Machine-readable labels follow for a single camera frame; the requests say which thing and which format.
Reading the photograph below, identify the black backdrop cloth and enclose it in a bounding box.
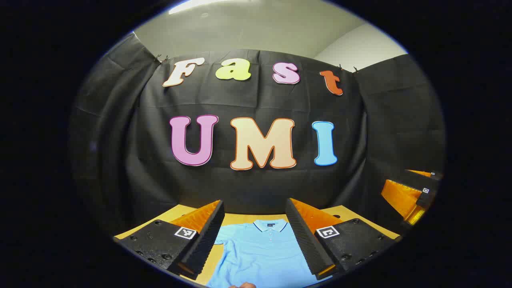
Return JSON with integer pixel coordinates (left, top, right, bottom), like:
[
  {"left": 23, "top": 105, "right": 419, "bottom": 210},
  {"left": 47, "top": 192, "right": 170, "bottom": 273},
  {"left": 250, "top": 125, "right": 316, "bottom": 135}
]
[{"left": 68, "top": 32, "right": 446, "bottom": 236}]

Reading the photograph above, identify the light blue polo T-shirt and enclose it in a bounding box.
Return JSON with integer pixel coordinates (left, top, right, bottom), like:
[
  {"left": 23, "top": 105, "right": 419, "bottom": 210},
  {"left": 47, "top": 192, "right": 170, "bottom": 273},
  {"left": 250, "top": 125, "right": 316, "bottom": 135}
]
[{"left": 205, "top": 218, "right": 333, "bottom": 288}]

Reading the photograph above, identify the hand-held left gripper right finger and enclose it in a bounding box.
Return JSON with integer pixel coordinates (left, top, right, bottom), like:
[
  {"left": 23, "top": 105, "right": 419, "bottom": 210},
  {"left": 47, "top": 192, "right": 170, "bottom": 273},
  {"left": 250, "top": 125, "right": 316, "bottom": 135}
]
[{"left": 285, "top": 198, "right": 400, "bottom": 280}]

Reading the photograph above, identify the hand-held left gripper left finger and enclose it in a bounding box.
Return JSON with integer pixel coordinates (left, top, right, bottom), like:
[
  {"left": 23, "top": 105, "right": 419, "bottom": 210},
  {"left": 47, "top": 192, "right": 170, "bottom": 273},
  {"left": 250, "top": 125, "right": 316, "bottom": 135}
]
[{"left": 113, "top": 200, "right": 225, "bottom": 280}]

